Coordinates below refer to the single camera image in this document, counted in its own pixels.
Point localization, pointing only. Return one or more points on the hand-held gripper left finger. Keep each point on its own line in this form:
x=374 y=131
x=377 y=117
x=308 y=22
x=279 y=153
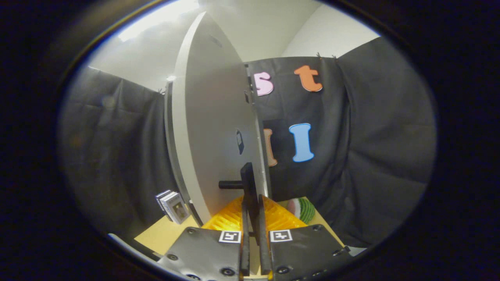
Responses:
x=245 y=234

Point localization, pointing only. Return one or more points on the white cover book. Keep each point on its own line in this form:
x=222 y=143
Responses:
x=177 y=208

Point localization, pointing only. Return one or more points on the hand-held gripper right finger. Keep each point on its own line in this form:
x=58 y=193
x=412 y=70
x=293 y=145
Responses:
x=263 y=242

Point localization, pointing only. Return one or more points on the dark spine book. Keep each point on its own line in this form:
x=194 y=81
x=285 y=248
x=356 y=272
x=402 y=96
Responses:
x=160 y=200

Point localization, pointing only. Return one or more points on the watermelon slice toy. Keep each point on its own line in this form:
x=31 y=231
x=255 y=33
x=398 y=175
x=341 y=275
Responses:
x=304 y=210

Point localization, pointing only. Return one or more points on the black backdrop cloth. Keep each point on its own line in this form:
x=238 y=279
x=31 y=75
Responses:
x=371 y=136

